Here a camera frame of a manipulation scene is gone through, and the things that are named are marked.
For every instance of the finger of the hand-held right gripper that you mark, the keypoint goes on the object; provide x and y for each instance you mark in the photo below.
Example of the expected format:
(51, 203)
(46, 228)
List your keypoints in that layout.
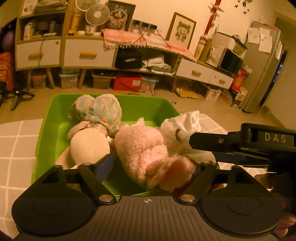
(240, 158)
(208, 140)

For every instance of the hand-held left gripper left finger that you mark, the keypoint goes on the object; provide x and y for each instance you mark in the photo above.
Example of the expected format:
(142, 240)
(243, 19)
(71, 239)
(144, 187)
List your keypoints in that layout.
(104, 166)

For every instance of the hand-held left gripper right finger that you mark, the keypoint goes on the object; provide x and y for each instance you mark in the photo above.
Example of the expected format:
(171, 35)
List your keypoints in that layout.
(198, 183)

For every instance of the doll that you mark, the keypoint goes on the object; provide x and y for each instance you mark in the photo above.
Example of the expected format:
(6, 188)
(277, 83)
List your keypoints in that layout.
(90, 146)

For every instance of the white plush toy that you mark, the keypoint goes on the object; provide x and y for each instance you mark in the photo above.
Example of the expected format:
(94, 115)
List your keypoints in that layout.
(175, 125)

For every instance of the pink plush toy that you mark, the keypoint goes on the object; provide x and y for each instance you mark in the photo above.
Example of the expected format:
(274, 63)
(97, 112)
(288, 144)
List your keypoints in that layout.
(138, 148)

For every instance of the green plastic bin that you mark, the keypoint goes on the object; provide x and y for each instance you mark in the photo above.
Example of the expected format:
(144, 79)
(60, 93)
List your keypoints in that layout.
(138, 109)

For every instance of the person's right hand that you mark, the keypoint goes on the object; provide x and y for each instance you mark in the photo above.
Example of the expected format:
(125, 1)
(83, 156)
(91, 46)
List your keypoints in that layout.
(288, 220)

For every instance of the white box with cartoon face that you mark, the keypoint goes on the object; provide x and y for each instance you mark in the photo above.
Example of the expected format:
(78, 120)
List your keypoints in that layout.
(212, 93)

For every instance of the round printed box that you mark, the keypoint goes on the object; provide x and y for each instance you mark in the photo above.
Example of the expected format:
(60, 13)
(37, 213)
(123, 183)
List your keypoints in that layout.
(226, 97)

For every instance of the egg tray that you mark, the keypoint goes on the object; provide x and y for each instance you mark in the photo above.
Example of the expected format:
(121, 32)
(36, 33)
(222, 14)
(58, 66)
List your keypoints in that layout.
(186, 92)

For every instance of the red gift box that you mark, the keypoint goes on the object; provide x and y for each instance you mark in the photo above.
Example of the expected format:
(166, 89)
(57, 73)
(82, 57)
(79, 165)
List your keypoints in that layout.
(238, 81)

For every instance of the grey refrigerator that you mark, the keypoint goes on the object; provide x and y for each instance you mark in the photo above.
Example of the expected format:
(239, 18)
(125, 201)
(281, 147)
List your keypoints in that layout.
(256, 76)

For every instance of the black microwave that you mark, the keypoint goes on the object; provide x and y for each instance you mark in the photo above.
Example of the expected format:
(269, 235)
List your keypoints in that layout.
(230, 61)

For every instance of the white cardboard box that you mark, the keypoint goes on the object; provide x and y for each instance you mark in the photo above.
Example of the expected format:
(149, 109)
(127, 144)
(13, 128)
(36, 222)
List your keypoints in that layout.
(215, 55)

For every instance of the clear storage box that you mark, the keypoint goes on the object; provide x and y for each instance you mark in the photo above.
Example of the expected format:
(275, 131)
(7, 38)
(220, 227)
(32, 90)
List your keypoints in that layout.
(69, 81)
(103, 81)
(38, 82)

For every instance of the red cardboard box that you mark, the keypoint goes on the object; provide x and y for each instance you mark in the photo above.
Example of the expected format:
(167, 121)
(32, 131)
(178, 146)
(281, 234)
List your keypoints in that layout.
(127, 83)

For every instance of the folded clothes pile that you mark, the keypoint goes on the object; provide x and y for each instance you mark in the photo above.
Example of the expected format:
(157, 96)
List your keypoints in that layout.
(157, 66)

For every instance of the grey checked blanket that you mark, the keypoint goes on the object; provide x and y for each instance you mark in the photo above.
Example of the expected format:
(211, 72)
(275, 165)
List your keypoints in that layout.
(16, 148)

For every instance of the yellow bottle with red label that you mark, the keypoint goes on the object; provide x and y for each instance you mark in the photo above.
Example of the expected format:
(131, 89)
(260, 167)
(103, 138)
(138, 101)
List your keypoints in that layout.
(200, 47)

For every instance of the white paper note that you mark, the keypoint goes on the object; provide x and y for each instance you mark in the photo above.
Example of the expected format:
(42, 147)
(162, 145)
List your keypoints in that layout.
(254, 36)
(279, 49)
(265, 40)

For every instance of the black box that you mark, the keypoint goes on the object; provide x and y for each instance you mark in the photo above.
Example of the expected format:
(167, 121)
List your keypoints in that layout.
(128, 59)

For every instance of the two-drawer wooden cabinet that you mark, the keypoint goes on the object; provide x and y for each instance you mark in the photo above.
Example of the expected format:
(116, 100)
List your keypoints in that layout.
(87, 55)

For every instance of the framed cartoon girl picture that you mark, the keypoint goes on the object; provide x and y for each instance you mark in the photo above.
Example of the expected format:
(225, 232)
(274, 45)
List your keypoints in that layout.
(181, 30)

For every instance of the black tripod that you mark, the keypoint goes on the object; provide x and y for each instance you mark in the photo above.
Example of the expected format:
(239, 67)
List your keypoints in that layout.
(17, 93)

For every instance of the red hanging ornament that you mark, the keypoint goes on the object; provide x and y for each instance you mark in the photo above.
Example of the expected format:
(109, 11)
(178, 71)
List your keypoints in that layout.
(212, 14)

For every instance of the pink tablecloth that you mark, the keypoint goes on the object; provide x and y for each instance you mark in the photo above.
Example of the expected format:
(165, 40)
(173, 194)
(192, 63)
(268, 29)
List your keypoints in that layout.
(120, 37)

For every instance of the orange printed bag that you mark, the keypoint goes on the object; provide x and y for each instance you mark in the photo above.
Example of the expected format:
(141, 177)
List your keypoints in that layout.
(5, 69)

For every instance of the tall yellow bottle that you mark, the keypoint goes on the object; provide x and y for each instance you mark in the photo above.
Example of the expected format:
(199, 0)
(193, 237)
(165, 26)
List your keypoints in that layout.
(74, 23)

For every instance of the white desk fan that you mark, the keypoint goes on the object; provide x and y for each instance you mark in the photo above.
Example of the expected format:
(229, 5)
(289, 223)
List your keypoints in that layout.
(97, 14)
(81, 5)

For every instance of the framed fluffy animal picture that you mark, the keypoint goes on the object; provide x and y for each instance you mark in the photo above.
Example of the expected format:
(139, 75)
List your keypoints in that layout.
(120, 15)

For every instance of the purple ball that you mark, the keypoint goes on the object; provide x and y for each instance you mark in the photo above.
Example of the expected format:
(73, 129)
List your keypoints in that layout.
(9, 40)

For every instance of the stack of papers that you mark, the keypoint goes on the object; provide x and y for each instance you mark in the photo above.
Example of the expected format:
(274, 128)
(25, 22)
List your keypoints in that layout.
(50, 6)

